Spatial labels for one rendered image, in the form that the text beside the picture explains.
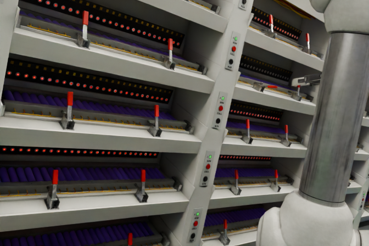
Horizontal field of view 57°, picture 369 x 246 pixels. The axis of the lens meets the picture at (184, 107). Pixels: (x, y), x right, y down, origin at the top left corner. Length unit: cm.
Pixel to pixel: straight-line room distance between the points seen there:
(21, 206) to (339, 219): 72
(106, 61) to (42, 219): 41
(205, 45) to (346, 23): 52
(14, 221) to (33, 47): 40
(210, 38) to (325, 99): 50
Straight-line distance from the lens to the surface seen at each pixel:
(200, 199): 119
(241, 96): 121
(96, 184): 102
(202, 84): 107
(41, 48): 82
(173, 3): 98
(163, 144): 102
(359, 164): 234
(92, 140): 89
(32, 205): 93
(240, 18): 116
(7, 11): 80
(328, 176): 81
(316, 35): 176
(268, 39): 129
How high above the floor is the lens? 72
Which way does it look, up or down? 3 degrees down
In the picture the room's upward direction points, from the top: 12 degrees clockwise
